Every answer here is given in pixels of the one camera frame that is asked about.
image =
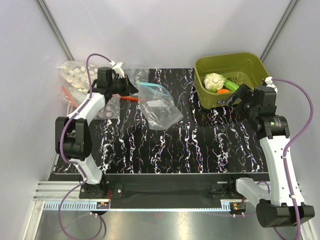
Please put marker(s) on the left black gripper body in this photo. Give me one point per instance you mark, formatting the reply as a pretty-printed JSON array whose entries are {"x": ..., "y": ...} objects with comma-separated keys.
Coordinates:
[{"x": 119, "y": 86}]

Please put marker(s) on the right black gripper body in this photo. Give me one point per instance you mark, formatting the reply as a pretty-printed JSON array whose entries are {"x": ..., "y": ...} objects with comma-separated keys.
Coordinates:
[{"x": 248, "y": 110}]

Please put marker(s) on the green vegetable toy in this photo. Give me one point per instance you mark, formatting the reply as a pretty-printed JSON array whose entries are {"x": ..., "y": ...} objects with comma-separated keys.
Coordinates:
[{"x": 231, "y": 86}]

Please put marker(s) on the white cauliflower toy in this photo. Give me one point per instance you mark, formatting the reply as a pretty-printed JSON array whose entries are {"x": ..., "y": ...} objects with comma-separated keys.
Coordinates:
[{"x": 214, "y": 82}]

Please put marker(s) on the clear blue-zipper bag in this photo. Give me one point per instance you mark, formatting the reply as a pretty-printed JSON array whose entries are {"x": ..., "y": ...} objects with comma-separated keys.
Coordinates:
[{"x": 157, "y": 105}]

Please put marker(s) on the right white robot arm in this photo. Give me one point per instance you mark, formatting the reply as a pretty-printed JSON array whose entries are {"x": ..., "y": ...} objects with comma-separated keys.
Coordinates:
[{"x": 284, "y": 204}]

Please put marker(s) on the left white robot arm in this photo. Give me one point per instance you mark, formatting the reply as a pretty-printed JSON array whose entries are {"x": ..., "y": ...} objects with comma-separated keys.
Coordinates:
[{"x": 72, "y": 134}]

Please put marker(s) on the bag of white discs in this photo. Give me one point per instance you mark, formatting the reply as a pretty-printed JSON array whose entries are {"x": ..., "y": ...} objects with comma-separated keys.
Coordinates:
[{"x": 75, "y": 73}]

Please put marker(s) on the clear red-zipper bag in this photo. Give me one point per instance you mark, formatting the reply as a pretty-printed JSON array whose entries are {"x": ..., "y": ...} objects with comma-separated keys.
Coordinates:
[{"x": 72, "y": 96}]

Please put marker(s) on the orange carrot toy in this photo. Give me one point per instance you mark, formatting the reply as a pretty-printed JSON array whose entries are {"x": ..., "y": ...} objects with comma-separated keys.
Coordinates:
[{"x": 223, "y": 90}]

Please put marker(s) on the olive green plastic bin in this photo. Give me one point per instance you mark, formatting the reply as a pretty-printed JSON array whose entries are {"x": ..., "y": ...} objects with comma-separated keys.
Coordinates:
[{"x": 239, "y": 68}]

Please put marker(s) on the black marble pattern mat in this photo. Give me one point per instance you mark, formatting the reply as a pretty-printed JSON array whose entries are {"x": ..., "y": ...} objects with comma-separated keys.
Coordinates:
[{"x": 204, "y": 141}]

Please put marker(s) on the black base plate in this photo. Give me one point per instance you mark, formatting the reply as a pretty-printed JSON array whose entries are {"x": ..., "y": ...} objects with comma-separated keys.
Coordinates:
[{"x": 165, "y": 191}]

